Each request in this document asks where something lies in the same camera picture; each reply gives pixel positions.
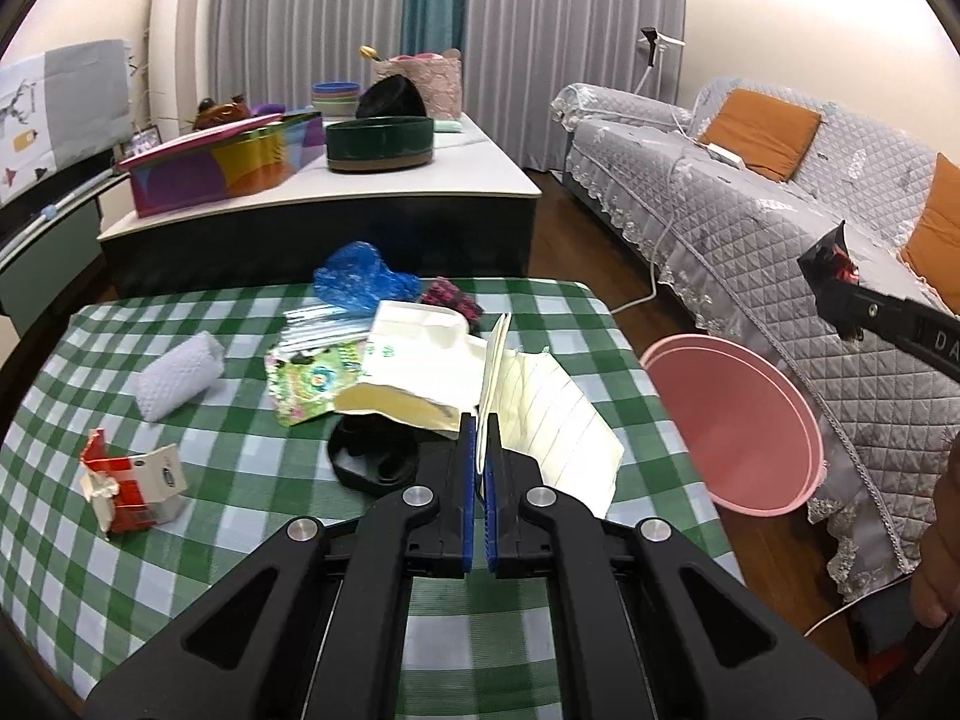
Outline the grey curtain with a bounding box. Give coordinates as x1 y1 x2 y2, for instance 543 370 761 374
206 0 410 112
457 0 688 175

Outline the green checked tablecloth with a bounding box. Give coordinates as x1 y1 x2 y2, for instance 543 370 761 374
0 279 751 720

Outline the dark television cabinet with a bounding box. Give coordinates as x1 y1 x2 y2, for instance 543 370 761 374
0 195 107 365

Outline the pink plastic basin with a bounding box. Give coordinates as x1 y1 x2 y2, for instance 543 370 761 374
639 335 826 517

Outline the grey white television cover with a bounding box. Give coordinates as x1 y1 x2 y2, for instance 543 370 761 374
0 37 134 208

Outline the white power cable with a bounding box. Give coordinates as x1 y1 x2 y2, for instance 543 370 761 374
606 109 722 314

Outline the colourful tin box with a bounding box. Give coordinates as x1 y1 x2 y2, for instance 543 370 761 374
116 111 325 220

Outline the brown teapot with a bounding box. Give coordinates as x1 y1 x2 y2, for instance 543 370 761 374
193 94 253 133

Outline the black pink printed wrapper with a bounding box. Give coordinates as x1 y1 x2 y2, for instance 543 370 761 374
420 277 485 325

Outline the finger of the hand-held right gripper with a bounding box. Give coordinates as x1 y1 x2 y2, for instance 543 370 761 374
814 276 960 391

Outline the black red snack wrapper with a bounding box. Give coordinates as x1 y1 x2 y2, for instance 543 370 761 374
799 221 861 340

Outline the white blue rod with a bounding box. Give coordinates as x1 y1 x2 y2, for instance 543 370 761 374
28 171 115 227

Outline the grey quilted sofa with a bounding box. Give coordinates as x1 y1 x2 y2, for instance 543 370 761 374
551 77 960 606

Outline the pink lace basket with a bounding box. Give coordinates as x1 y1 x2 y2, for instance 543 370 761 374
370 47 463 122

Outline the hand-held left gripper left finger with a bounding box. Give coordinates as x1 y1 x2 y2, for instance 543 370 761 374
86 412 479 720

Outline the black television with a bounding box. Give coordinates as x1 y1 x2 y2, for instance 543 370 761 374
0 146 115 257

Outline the black plastic lid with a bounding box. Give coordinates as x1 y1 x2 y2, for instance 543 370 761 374
326 416 422 498

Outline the blue plastic bag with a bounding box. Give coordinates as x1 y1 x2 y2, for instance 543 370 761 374
313 241 423 314

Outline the white coffee table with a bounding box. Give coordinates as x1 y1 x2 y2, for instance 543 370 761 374
97 111 545 299

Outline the cream paper bag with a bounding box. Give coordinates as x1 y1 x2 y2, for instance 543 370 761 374
334 300 490 441

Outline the dark green round bowl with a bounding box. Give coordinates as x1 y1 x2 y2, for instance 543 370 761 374
325 116 436 174

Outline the white standing air conditioner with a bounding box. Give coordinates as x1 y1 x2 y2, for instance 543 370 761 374
150 0 219 137

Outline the person's right hand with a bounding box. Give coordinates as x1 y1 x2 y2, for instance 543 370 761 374
910 435 960 631

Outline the green patterned foil wrapper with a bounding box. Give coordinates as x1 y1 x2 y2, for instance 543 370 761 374
264 340 370 428

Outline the white foam net sleeve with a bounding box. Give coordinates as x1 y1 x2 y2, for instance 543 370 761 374
135 331 226 423

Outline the clear plastic packet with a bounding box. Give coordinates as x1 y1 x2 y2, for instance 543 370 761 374
281 304 377 355

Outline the lined paper sheet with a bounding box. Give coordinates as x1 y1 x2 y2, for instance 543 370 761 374
478 313 626 520

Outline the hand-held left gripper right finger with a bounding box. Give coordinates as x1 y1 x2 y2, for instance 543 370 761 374
484 414 876 720

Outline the red white cigarette box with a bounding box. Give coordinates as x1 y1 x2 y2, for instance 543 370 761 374
80 427 188 538

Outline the orange cushion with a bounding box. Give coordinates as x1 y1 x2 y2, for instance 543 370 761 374
898 152 960 317
701 88 824 183

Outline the stack of pastel bowls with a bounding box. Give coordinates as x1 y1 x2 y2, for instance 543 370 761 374
311 81 363 121

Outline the white phone stand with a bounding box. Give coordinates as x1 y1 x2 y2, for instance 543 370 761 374
639 26 688 100

